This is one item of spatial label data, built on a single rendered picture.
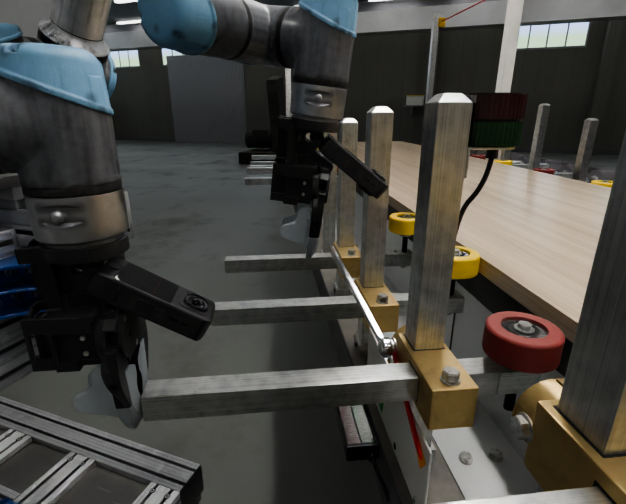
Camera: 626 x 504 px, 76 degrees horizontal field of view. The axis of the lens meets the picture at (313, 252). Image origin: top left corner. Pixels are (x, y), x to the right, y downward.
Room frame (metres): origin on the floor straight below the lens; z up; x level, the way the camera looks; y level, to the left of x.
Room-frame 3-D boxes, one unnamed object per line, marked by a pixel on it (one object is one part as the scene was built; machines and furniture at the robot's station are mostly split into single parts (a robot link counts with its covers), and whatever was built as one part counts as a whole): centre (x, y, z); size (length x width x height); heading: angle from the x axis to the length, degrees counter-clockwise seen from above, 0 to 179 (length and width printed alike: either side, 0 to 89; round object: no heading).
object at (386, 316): (0.65, -0.11, 0.81); 0.14 x 0.06 x 0.05; 6
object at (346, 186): (0.92, -0.08, 0.88); 0.04 x 0.04 x 0.48; 6
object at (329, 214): (1.18, -0.05, 0.92); 0.05 x 0.05 x 0.45; 6
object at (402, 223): (0.90, -0.21, 0.85); 0.08 x 0.08 x 0.11
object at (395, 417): (0.45, -0.11, 0.75); 0.26 x 0.01 x 0.10; 6
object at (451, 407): (0.40, -0.14, 0.84); 0.14 x 0.06 x 0.05; 6
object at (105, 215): (0.34, 0.20, 1.05); 0.08 x 0.08 x 0.05
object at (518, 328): (0.40, -0.24, 0.85); 0.08 x 0.08 x 0.11
